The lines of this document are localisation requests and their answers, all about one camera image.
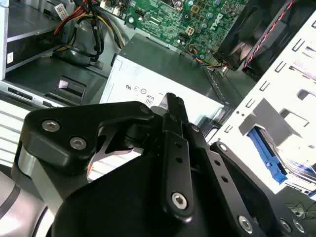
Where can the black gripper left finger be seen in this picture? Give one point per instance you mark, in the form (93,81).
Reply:
(74,118)

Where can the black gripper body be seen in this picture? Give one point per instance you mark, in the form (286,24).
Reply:
(118,209)

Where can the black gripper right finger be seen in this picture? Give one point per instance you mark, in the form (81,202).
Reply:
(221,170)

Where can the hard disk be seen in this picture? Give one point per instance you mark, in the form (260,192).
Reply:
(269,153)

